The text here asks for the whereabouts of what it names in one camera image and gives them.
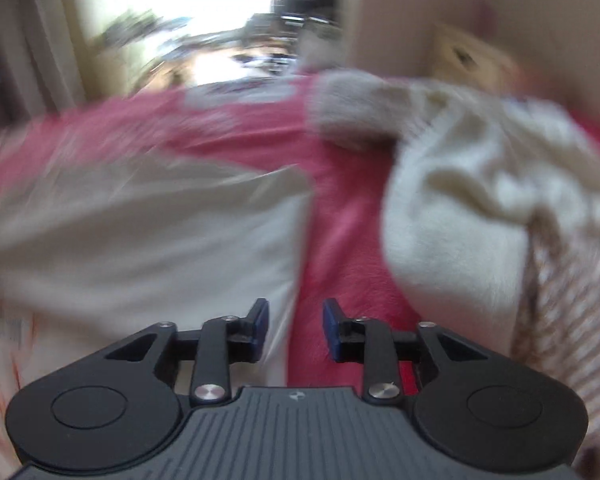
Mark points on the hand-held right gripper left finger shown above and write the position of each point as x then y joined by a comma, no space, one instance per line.
261,330

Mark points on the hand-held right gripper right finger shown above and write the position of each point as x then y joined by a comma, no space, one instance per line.
332,330

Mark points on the cream white garment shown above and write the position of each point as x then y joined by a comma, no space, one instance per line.
155,250

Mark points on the pink floral blanket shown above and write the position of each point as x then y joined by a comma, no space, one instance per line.
340,240

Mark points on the knitted sweater with fleece lining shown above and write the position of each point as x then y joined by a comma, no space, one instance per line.
454,200

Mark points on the cream nightstand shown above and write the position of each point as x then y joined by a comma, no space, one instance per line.
474,55

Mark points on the wheelchair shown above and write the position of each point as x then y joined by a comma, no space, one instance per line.
300,5

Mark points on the grey curtain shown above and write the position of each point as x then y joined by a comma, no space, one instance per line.
30,60

